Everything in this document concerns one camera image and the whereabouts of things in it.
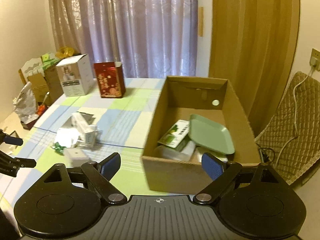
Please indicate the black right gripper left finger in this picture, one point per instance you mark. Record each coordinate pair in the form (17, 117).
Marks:
(99, 176)

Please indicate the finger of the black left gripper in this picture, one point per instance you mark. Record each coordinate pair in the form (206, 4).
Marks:
(9, 139)
(10, 166)

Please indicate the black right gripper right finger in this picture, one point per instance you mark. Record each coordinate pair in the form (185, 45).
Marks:
(222, 174)

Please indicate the pale green plastic tray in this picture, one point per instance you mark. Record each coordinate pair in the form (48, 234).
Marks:
(210, 134)

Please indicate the white green throat spray box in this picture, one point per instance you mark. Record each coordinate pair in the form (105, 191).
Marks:
(176, 134)

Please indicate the white cube box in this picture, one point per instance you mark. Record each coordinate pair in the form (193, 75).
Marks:
(75, 157)

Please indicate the white crumpled plastic bag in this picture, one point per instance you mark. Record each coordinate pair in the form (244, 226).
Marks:
(25, 104)

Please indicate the green ribbon bow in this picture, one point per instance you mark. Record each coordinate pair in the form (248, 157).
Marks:
(58, 148)

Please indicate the white open carton box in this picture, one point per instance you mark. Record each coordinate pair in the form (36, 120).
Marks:
(87, 133)

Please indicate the plaid checkered tablecloth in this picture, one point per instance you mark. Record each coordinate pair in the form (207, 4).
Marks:
(123, 126)

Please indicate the small brown cardboard box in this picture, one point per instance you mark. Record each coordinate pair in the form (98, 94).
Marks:
(46, 88)

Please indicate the white carved chair back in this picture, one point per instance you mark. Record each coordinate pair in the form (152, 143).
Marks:
(31, 67)

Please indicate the quilted beige chair cushion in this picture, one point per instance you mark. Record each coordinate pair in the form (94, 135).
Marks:
(293, 131)

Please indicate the large brown cardboard box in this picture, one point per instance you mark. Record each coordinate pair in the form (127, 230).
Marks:
(208, 112)

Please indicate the white product box with photo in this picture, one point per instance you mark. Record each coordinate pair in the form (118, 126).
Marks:
(75, 75)

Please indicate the red gold gift box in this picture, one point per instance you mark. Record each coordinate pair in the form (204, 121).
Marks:
(110, 79)

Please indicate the yellow plastic bag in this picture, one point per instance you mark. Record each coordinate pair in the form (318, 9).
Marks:
(64, 52)

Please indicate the brown side curtain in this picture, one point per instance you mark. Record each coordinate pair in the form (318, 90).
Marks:
(253, 46)

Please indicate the pale purple window curtain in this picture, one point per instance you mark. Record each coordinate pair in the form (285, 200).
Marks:
(151, 38)

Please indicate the beige wall socket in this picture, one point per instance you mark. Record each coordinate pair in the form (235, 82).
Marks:
(315, 59)

